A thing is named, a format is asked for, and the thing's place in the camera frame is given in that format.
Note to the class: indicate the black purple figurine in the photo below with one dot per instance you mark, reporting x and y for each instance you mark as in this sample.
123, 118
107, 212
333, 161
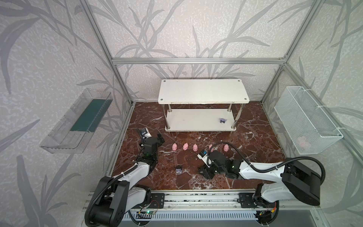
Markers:
179, 170

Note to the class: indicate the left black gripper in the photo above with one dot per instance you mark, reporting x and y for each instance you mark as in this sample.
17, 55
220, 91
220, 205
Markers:
154, 139

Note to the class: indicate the white two-tier shelf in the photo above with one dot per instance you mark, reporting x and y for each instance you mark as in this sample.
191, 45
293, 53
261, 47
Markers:
201, 92

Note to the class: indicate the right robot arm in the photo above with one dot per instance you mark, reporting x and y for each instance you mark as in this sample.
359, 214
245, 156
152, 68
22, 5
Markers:
287, 180

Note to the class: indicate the white wire mesh basket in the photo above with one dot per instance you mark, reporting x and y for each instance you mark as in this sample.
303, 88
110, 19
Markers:
301, 116

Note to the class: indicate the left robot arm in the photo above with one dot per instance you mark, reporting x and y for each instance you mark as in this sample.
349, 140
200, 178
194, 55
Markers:
115, 196

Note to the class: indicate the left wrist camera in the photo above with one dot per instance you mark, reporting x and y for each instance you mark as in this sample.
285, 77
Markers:
144, 133

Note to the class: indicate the clear plastic wall bin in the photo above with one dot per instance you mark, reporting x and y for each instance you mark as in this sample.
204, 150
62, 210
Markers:
74, 131

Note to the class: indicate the aluminium cage frame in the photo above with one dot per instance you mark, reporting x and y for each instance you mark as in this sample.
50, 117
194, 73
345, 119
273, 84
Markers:
269, 45

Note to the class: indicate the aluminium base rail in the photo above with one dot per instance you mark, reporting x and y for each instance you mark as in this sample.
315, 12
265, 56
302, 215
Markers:
200, 200

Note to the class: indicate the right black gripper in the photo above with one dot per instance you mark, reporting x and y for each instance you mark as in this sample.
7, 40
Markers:
208, 169

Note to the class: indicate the pink toy in basket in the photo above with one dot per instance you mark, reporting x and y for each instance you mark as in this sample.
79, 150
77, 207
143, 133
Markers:
303, 142

